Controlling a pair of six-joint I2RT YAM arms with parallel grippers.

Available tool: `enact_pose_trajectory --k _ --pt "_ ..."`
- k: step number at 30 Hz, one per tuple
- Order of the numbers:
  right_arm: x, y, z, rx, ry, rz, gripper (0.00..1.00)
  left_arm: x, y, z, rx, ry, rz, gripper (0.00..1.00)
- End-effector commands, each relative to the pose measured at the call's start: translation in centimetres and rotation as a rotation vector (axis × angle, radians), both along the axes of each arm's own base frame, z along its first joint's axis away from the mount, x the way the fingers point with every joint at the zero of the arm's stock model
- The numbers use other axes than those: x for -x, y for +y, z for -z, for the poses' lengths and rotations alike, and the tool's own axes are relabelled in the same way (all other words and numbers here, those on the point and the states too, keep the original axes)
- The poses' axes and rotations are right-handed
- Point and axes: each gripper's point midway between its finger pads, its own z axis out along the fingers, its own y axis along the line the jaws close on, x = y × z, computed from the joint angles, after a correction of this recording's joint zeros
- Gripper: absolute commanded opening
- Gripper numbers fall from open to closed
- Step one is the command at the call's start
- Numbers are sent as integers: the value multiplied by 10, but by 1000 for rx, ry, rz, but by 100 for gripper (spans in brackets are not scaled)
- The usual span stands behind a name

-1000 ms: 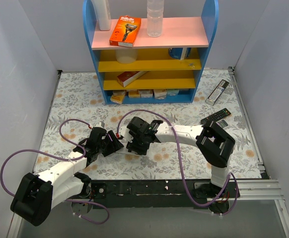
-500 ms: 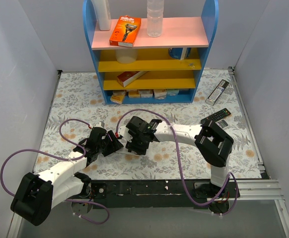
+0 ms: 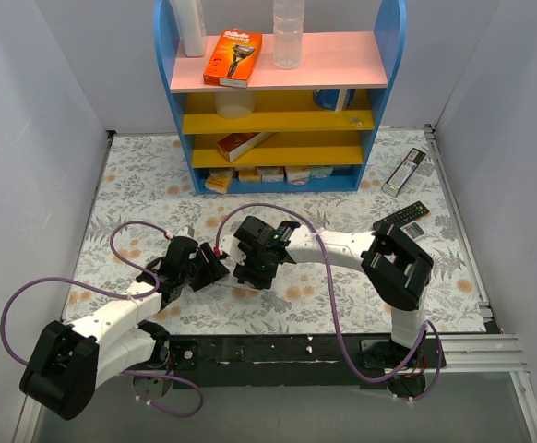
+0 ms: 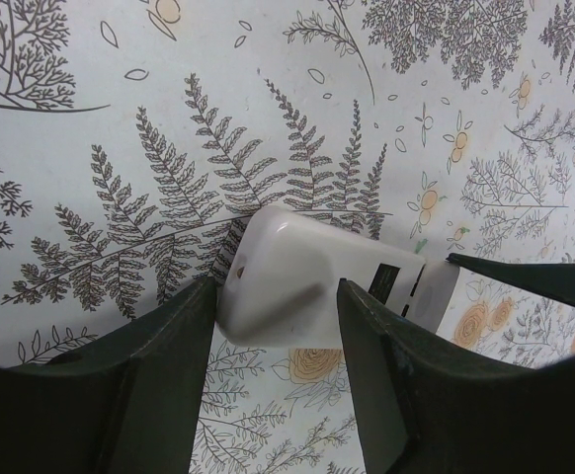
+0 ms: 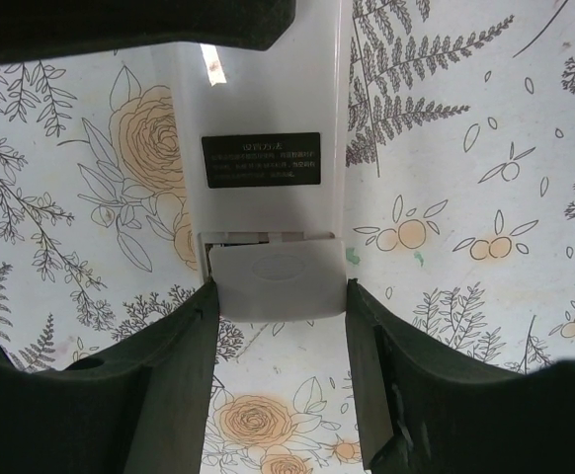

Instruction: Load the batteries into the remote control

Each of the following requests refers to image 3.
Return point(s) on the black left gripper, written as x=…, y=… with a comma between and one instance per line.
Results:
x=202, y=266

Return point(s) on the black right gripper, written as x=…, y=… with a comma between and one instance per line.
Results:
x=242, y=270

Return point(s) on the white remote control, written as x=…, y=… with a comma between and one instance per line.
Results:
x=232, y=283

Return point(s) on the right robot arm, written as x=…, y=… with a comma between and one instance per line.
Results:
x=396, y=266

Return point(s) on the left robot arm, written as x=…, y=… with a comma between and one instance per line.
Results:
x=70, y=361

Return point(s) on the white grey AC remote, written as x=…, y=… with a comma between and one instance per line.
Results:
x=413, y=230

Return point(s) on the black TV remote control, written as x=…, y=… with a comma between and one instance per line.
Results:
x=405, y=216

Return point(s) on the white sponge pack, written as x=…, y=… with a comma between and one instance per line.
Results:
x=271, y=174

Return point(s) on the yellow sponge pack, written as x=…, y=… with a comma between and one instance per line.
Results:
x=219, y=180

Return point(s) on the cream sponge pack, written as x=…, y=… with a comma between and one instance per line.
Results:
x=297, y=175

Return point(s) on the black base bar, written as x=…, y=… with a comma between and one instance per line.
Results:
x=292, y=360

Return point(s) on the green sponge pack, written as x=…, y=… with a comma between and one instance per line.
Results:
x=320, y=172

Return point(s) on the red and silver long box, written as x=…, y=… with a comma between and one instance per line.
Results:
x=235, y=145

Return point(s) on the blue and yellow shelf unit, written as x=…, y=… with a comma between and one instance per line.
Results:
x=304, y=134

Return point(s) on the white translucent cup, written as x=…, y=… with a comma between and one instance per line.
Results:
x=235, y=104

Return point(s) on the black silver toothpaste box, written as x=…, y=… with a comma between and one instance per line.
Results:
x=403, y=172

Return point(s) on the orange razor box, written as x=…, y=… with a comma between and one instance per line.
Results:
x=233, y=59

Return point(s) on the clear plastic bottle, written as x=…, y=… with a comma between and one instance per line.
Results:
x=288, y=29

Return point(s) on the white bottle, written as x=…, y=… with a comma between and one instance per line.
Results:
x=192, y=27

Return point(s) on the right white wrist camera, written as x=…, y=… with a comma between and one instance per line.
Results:
x=229, y=245

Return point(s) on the metal corner rail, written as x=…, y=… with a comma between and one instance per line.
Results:
x=430, y=135

